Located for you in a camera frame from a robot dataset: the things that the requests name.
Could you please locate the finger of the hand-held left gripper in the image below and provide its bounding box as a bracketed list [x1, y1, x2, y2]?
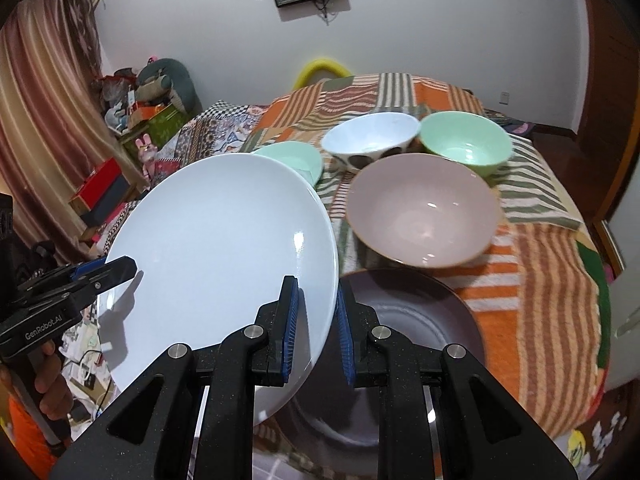
[20, 259, 107, 291]
[20, 256, 137, 311]

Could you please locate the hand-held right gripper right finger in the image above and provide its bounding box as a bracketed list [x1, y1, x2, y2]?
[336, 282, 593, 480]

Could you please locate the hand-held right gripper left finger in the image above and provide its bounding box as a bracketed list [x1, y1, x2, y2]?
[50, 275, 301, 480]

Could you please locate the white plate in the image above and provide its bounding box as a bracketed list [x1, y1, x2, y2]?
[95, 153, 340, 428]

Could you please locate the pink bowl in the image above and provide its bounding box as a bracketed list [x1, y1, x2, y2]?
[346, 154, 502, 268]

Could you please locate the white bowl with dark dots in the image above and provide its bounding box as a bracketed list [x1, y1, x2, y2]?
[321, 112, 421, 171]

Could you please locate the green bowl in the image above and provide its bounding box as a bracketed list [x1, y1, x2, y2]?
[419, 111, 513, 178]

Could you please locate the person's left forearm orange sleeve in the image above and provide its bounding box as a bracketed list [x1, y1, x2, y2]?
[0, 365, 53, 463]

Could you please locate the person's left hand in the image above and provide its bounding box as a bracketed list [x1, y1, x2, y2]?
[32, 340, 76, 413]

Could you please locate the dark blue box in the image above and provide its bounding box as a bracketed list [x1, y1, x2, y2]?
[80, 175, 137, 227]

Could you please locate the dark purple plate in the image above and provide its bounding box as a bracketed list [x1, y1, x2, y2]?
[255, 267, 488, 461]

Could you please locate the pink bunny toy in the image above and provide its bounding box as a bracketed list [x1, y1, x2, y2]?
[135, 135, 161, 177]

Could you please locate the floral patterned quilt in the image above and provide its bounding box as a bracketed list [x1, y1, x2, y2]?
[97, 100, 273, 261]

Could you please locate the orange box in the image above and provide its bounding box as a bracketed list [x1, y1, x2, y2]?
[127, 102, 173, 128]

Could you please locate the brown striped curtain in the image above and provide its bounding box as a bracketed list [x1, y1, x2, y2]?
[0, 0, 146, 266]

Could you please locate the green plate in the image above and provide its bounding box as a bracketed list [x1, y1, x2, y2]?
[249, 141, 323, 188]

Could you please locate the pile of bags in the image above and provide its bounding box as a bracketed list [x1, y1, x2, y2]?
[92, 67, 146, 131]

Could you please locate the grey plush toy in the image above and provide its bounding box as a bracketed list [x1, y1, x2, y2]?
[137, 57, 201, 113]

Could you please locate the orange striped patchwork blanket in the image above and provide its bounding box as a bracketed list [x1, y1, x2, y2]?
[240, 72, 613, 461]

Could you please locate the cartoon printed sheet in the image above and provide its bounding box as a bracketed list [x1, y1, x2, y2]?
[565, 400, 631, 471]

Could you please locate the brown wooden wardrobe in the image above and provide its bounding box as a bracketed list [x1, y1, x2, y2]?
[570, 0, 640, 271]

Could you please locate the yellow foam ring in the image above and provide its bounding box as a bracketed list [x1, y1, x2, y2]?
[292, 58, 351, 90]

